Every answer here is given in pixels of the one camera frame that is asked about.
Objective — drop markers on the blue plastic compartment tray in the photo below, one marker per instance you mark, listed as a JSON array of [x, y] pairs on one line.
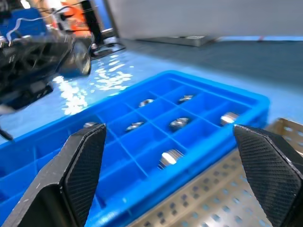
[[142, 132]]

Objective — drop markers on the black monitor stand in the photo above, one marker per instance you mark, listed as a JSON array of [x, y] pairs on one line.
[[97, 30]]

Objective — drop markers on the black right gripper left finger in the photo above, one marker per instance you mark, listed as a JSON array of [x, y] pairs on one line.
[[78, 170]]

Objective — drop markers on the dark flat panel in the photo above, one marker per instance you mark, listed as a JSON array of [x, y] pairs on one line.
[[175, 39]]

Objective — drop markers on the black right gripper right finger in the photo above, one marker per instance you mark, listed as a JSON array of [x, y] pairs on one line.
[[267, 170]]

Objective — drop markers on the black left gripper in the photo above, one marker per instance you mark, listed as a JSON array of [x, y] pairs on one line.
[[21, 68]]

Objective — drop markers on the orange object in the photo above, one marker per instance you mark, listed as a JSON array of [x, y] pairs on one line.
[[75, 20]]

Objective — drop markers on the metal roller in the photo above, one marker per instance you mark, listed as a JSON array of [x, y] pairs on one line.
[[179, 123], [146, 102], [135, 126], [169, 160], [186, 98], [228, 118]]

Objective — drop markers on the perforated steel tray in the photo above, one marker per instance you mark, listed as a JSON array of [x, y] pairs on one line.
[[213, 198]]

